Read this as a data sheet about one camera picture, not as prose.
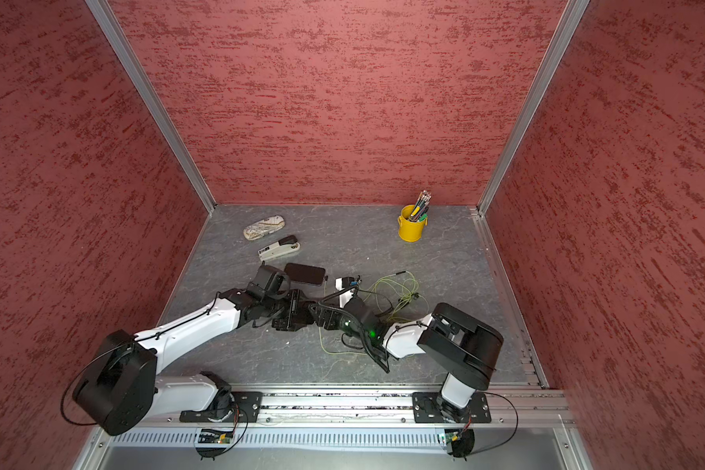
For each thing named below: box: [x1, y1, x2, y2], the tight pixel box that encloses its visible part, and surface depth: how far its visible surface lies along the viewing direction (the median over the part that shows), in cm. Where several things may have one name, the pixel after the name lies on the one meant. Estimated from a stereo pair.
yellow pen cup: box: [397, 203, 428, 243], surface depth 109 cm
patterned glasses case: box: [242, 214, 285, 241], surface depth 112 cm
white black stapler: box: [257, 235, 301, 261], surface depth 106 cm
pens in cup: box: [409, 189, 432, 223], surface depth 105 cm
